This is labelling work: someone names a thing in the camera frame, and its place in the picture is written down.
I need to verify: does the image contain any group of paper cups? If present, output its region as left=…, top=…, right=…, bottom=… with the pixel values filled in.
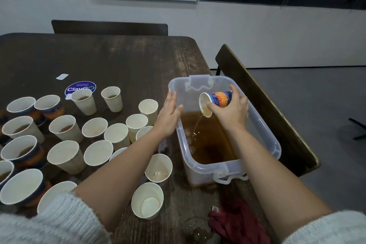
left=0, top=86, right=161, bottom=214

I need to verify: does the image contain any round blue sticker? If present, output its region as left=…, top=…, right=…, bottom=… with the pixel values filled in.
left=64, top=81, right=97, bottom=100

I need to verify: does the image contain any white paper cup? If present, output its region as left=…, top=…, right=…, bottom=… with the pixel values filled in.
left=138, top=98, right=159, bottom=125
left=126, top=113, right=149, bottom=143

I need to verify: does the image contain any dark wooden chair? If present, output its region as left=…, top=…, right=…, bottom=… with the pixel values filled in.
left=51, top=19, right=169, bottom=36
left=215, top=44, right=321, bottom=177

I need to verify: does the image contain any person's right forearm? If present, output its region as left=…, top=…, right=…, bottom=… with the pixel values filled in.
left=231, top=127, right=366, bottom=244

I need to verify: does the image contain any person's left hand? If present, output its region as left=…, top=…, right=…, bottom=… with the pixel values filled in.
left=153, top=90, right=185, bottom=139

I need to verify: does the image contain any orange blue patterned paper cup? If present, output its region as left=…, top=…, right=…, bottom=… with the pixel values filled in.
left=198, top=90, right=233, bottom=118

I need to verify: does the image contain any clear plastic storage bin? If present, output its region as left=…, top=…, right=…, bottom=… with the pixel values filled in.
left=168, top=75, right=282, bottom=186

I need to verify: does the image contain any dark red cloth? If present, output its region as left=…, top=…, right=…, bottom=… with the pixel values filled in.
left=208, top=198, right=271, bottom=244

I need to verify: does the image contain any round white side table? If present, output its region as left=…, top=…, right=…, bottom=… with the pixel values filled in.
left=349, top=116, right=366, bottom=140

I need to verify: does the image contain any person's right hand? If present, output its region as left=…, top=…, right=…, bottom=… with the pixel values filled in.
left=206, top=83, right=250, bottom=134

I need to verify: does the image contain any dark wooden table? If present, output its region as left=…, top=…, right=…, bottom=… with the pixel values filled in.
left=0, top=32, right=281, bottom=244

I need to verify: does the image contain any person's left forearm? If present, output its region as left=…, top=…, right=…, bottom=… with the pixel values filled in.
left=0, top=132, right=172, bottom=244

